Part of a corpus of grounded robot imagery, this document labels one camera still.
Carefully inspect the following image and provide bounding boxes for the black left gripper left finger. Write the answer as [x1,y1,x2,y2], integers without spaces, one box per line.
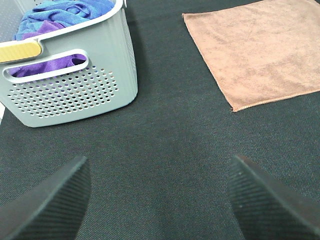
[0,156,91,240]

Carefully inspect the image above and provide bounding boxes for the purple towel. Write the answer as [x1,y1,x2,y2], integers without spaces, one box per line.
[8,20,86,78]

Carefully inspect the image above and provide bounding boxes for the black table cloth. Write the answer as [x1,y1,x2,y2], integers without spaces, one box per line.
[0,0,320,240]

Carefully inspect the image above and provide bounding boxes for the blue towel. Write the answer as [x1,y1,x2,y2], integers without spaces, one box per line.
[13,0,115,41]

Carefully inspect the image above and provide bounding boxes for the brown towel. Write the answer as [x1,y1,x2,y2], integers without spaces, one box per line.
[182,0,320,112]

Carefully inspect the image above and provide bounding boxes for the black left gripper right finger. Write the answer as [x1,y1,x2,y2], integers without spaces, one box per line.
[227,155,320,240]

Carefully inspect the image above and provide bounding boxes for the grey perforated plastic basket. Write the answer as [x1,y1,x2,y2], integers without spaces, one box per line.
[0,0,138,128]

